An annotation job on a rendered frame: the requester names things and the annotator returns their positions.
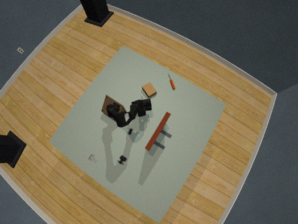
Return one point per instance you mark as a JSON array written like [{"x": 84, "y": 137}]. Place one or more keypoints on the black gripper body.
[{"x": 146, "y": 107}]

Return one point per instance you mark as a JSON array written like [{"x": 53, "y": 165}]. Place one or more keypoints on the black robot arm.
[{"x": 138, "y": 107}]

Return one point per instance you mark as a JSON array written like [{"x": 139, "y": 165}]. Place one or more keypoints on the brown wooden door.
[{"x": 157, "y": 131}]

